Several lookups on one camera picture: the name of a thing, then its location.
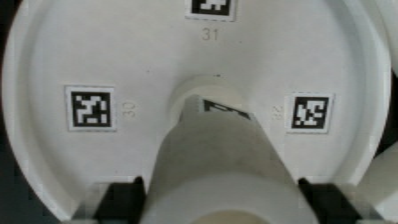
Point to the white cylindrical table leg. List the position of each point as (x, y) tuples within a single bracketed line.
[(222, 181)]

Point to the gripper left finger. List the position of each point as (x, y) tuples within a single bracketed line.
[(113, 203)]

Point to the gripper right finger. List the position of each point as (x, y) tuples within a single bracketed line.
[(339, 207)]

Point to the white round table top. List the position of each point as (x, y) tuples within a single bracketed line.
[(111, 59)]

